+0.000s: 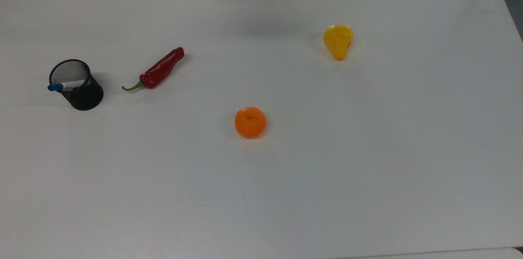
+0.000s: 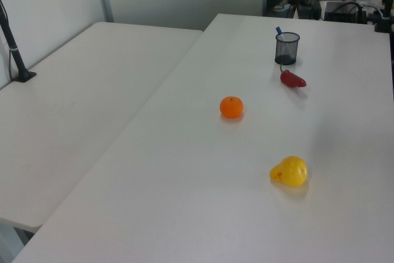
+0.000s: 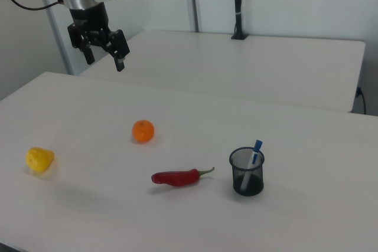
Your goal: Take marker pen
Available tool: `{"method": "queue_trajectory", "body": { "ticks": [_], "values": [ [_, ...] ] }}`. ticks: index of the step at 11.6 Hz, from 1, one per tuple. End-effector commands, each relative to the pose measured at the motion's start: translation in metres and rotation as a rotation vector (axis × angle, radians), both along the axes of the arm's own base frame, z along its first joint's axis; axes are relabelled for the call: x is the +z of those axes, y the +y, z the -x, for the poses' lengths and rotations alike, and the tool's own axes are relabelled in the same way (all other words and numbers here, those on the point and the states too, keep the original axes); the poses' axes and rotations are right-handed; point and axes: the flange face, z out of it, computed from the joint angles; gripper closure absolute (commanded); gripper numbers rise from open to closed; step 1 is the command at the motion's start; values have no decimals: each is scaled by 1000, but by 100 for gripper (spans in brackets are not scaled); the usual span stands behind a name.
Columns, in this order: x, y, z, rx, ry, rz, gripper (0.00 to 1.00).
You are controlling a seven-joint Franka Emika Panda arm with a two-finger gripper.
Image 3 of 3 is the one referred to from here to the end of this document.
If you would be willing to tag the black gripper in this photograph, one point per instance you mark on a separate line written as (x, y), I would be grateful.
(88, 13)

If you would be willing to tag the white blue marker pen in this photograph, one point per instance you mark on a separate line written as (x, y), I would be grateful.
(257, 145)

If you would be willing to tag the black mesh pen cup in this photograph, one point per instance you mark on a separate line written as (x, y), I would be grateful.
(237, 176)

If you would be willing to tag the orange mandarin fruit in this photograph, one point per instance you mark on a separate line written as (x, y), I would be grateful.
(143, 131)

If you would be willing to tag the white side table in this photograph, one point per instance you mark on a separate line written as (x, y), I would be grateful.
(236, 66)

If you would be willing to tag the black pole with base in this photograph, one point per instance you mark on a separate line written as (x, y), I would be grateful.
(238, 4)

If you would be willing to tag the red chili pepper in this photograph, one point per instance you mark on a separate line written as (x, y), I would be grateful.
(174, 177)

